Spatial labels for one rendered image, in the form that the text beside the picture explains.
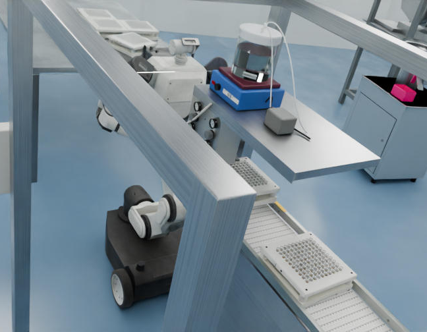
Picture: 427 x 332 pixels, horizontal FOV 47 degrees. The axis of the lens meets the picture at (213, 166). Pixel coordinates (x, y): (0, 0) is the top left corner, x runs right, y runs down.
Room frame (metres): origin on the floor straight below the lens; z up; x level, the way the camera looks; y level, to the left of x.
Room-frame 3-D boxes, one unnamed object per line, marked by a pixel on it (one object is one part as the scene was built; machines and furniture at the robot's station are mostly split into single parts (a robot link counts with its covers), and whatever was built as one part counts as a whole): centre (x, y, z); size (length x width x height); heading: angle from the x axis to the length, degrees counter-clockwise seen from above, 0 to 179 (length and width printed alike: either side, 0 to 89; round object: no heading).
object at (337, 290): (1.34, -0.39, 0.90); 0.24 x 0.24 x 0.02; 39
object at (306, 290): (1.34, -0.39, 0.95); 0.25 x 0.24 x 0.02; 129
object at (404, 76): (4.21, -1.51, 0.95); 0.49 x 0.36 x 0.38; 26
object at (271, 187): (1.71, -0.11, 1.00); 0.25 x 0.24 x 0.02; 127
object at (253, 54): (1.74, -0.05, 1.51); 0.15 x 0.15 x 0.19
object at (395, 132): (4.15, -1.48, 0.38); 0.63 x 0.57 x 0.76; 26
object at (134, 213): (2.22, 0.27, 0.28); 0.21 x 0.20 x 0.13; 37
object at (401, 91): (3.93, -1.37, 0.80); 0.16 x 0.12 x 0.09; 26
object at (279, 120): (1.54, -0.18, 1.36); 0.10 x 0.07 x 0.06; 38
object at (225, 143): (1.70, 0.03, 1.20); 0.22 x 0.11 x 0.20; 38
